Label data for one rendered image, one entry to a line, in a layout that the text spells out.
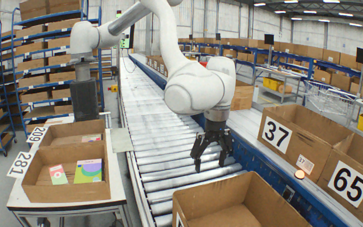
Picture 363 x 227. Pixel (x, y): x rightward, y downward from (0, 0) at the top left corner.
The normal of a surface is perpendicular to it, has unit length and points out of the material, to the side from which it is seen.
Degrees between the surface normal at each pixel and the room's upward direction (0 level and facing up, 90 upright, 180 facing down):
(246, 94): 90
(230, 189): 90
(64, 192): 91
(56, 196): 91
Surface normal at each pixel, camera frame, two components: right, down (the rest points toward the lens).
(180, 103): -0.51, 0.39
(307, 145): -0.93, 0.11
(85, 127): 0.38, 0.33
